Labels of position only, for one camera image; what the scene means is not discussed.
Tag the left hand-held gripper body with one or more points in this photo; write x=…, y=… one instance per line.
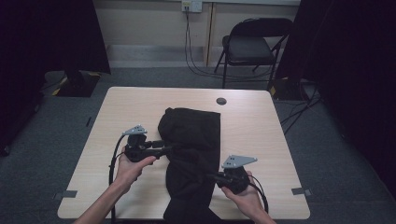
x=138, y=151

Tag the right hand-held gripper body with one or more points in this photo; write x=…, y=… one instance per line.
x=236, y=182

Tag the black pants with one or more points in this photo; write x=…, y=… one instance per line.
x=190, y=137

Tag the person's right hand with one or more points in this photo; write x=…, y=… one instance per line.
x=249, y=200

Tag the person's left hand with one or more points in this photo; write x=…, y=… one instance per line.
x=126, y=172

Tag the grey tape strip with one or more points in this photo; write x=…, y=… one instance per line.
x=67, y=194
x=301, y=191

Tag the black stand base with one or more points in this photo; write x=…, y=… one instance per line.
x=286, y=90
x=77, y=87

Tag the black folding chair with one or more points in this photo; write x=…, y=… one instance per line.
x=249, y=49

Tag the black curtain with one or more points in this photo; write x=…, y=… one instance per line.
x=351, y=77
x=46, y=46

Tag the white wall socket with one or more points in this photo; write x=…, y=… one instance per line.
x=191, y=5

